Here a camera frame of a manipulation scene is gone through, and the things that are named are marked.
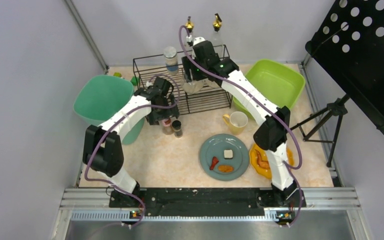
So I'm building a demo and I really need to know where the oil bottle brown liquid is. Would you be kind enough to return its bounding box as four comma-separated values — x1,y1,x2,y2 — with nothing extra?
210,13,224,58

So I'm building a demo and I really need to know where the clear glass jar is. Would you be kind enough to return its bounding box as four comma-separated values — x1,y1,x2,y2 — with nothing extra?
205,78,223,89
181,80,205,95

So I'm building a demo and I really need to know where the silver lid labelled jar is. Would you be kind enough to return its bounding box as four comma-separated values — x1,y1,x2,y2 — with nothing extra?
163,46,179,75

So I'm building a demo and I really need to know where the black lid spice jar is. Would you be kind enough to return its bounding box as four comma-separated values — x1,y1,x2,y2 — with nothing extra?
171,120,183,138

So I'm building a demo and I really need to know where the pink lid spice jar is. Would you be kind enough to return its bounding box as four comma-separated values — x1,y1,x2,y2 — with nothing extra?
161,118,174,135

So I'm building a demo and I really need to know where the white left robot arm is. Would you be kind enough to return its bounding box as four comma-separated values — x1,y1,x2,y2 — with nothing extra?
82,74,181,196

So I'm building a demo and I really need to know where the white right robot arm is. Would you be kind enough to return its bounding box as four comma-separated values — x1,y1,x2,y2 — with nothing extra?
183,37,297,205

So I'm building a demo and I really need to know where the green toy block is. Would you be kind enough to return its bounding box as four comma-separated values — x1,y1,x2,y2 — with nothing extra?
130,76,140,86

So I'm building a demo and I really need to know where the green plastic waste bin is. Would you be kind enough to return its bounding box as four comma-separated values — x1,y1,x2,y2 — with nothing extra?
73,75,151,151

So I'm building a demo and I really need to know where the yellow ceramic mug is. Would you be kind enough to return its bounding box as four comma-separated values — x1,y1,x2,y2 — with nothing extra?
222,111,249,135

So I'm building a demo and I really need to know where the lime green plastic basin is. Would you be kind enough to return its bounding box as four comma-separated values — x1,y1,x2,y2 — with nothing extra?
245,59,306,110

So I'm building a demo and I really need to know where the red chicken drumstick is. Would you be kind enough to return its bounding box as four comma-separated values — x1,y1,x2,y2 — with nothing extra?
209,156,219,171

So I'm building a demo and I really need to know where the white tofu cube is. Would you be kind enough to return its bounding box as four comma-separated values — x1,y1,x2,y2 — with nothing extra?
223,149,234,160

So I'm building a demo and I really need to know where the orange fried nugget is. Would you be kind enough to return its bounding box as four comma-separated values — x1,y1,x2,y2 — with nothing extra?
217,164,235,173

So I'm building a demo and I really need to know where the yellow polka dot plate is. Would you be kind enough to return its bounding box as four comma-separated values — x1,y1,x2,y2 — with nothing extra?
249,143,295,180

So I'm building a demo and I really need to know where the orange fried chicken piece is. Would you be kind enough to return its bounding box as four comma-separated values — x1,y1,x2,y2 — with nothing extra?
255,149,270,170

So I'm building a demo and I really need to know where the black perforated metal panel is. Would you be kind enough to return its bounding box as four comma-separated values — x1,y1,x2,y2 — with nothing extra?
305,0,384,135

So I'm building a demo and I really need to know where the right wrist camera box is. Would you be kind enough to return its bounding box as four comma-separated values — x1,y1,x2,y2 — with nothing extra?
185,35,206,47

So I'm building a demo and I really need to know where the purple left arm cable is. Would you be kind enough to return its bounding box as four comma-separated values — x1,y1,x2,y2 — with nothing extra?
83,73,181,229

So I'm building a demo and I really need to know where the black wire dish rack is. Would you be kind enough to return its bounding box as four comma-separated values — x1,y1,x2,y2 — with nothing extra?
132,51,233,115

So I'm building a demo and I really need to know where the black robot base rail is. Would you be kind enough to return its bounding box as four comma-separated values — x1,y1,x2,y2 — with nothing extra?
109,187,307,218

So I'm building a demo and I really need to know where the aluminium frame post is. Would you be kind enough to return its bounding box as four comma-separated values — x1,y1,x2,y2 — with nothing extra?
63,0,109,74

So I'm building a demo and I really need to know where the black camera tripod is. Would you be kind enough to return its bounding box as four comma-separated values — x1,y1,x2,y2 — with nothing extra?
289,94,351,168

